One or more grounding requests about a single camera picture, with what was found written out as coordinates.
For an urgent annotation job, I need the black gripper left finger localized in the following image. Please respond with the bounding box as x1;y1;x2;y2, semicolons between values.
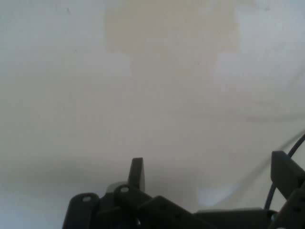
62;157;215;229

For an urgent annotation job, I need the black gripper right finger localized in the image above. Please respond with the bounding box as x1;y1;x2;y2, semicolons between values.
271;151;305;229

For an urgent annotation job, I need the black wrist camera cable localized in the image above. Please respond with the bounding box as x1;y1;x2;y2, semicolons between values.
264;133;305;211

